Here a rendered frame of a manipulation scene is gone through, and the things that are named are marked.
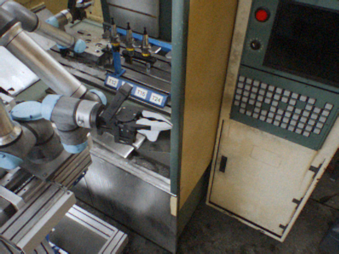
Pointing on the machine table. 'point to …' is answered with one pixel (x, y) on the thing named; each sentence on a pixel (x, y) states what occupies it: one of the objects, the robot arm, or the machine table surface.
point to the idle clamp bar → (139, 58)
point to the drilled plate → (94, 46)
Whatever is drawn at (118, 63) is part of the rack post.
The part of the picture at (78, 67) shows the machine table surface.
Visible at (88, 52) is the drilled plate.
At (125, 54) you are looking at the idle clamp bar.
